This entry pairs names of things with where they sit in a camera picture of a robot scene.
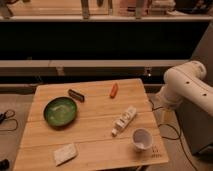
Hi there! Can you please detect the wooden table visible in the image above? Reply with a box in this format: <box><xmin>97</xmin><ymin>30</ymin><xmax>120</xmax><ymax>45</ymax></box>
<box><xmin>14</xmin><ymin>79</ymin><xmax>169</xmax><ymax>171</ymax></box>

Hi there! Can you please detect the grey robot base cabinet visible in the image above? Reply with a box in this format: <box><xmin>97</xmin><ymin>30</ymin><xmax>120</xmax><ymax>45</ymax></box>
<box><xmin>177</xmin><ymin>22</ymin><xmax>213</xmax><ymax>156</ymax></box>

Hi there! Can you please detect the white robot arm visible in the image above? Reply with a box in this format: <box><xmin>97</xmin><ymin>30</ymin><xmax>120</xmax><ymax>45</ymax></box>
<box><xmin>156</xmin><ymin>60</ymin><xmax>213</xmax><ymax>117</ymax></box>

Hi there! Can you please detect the black cable on floor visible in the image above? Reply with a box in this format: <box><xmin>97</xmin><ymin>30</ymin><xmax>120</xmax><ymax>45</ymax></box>
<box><xmin>148</xmin><ymin>98</ymin><xmax>200</xmax><ymax>171</ymax></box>

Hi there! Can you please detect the white sponge block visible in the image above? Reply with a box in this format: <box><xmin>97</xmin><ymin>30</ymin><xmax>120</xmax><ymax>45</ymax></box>
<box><xmin>53</xmin><ymin>143</ymin><xmax>78</xmax><ymax>166</ymax></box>

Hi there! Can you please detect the white ceramic cup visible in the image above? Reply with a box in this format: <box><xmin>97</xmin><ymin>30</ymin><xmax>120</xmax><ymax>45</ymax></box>
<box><xmin>132</xmin><ymin>128</ymin><xmax>153</xmax><ymax>152</ymax></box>

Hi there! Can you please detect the white toy bottle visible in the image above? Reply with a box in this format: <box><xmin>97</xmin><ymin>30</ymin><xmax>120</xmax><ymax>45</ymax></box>
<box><xmin>111</xmin><ymin>106</ymin><xmax>137</xmax><ymax>136</ymax></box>

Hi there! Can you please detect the green ceramic bowl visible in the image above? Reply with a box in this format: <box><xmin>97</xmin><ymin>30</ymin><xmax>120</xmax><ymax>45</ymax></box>
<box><xmin>43</xmin><ymin>97</ymin><xmax>77</xmax><ymax>127</ymax></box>

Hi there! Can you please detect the dark rectangular candy bar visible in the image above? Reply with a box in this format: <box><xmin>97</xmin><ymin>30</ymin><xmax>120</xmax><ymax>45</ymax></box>
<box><xmin>68</xmin><ymin>89</ymin><xmax>85</xmax><ymax>102</ymax></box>

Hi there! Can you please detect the orange red pepper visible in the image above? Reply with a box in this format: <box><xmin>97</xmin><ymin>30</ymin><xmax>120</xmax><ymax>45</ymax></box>
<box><xmin>110</xmin><ymin>83</ymin><xmax>118</xmax><ymax>98</ymax></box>

